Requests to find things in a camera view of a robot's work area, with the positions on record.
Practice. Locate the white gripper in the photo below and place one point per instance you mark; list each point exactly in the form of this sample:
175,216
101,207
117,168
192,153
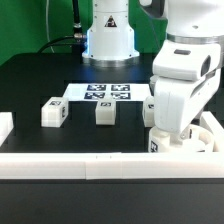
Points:
188,75

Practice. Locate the white front fence bar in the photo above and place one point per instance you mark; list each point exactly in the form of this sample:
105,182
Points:
92,166

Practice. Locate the white marker sheet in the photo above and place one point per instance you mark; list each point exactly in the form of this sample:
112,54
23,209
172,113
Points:
95,91

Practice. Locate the white left fence bar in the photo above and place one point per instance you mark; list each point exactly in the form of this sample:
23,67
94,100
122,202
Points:
6,125

